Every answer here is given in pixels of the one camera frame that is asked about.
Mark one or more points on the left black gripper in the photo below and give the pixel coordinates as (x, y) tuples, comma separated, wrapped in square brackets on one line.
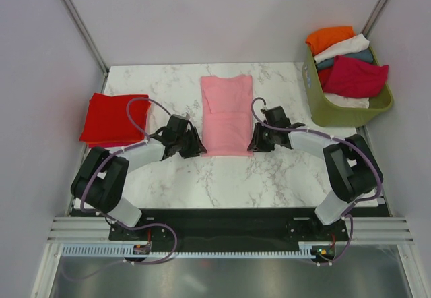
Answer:
[(196, 147)]

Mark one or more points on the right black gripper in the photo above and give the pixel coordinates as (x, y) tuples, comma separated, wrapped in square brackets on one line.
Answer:
[(256, 143)]

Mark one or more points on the pink t-shirt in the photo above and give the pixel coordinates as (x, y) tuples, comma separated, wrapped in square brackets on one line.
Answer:
[(227, 119)]

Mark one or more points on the red t-shirt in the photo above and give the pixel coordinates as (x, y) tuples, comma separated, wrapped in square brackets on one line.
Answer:
[(324, 75), (108, 119)]

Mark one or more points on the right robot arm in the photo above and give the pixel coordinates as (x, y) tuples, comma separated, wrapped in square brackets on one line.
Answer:
[(353, 172)]

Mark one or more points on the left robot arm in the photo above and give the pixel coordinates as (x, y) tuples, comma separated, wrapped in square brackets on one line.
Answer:
[(100, 181)]

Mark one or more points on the olive green plastic basket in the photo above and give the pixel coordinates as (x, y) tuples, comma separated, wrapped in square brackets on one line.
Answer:
[(326, 114)]

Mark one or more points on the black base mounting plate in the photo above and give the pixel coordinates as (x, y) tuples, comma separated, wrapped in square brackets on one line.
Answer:
[(231, 229)]

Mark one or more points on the white cloth basket bottom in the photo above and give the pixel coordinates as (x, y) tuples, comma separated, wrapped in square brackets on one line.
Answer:
[(341, 101)]

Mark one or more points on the red t-shirt in basket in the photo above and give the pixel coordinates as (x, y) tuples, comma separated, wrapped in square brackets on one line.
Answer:
[(324, 75)]

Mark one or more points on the crimson t-shirt in basket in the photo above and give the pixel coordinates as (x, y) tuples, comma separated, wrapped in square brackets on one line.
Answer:
[(354, 78)]

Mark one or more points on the orange t-shirt in basket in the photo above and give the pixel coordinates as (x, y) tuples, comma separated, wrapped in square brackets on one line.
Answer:
[(323, 38)]

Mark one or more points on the white t-shirt in basket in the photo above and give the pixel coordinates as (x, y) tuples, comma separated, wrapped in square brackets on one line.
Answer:
[(352, 45)]

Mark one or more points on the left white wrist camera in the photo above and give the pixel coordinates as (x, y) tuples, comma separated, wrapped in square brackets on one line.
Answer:
[(187, 117)]

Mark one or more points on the white slotted cable duct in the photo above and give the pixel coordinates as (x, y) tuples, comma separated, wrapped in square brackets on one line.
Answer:
[(110, 250)]

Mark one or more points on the right aluminium frame post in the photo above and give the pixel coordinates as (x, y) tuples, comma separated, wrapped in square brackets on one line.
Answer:
[(374, 17)]

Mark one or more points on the aluminium frame post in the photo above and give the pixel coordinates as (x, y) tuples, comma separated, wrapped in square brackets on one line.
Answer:
[(85, 35), (374, 17)]

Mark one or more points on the left aluminium frame post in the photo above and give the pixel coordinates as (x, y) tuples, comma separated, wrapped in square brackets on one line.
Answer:
[(85, 35)]

